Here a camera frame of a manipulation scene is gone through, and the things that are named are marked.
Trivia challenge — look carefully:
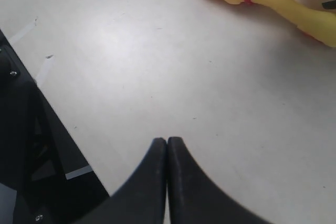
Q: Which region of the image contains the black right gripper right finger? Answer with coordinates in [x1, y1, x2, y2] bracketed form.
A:
[167, 137, 267, 223]

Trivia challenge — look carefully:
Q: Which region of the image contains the black table edge frame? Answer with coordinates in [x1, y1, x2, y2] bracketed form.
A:
[1, 36, 109, 223]

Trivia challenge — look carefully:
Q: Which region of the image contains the yellow rubber chicken red collar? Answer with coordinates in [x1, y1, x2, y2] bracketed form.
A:
[224, 0, 335, 48]

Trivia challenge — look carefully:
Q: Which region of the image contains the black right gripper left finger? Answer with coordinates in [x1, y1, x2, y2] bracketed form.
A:
[109, 138, 167, 223]

